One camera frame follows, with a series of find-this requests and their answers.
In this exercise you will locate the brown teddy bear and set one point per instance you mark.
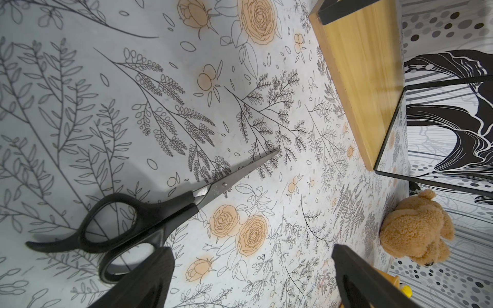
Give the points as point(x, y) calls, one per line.
point(418, 228)

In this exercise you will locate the yellow storage box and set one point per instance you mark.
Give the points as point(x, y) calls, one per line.
point(394, 280)

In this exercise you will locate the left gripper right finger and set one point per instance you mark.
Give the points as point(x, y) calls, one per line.
point(360, 285)

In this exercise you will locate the wooden tiered shelf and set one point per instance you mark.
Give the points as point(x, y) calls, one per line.
point(415, 81)

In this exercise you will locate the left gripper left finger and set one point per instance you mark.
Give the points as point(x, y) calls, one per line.
point(145, 286)

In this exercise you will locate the yellow plush bear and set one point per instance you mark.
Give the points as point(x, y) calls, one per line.
point(406, 290)

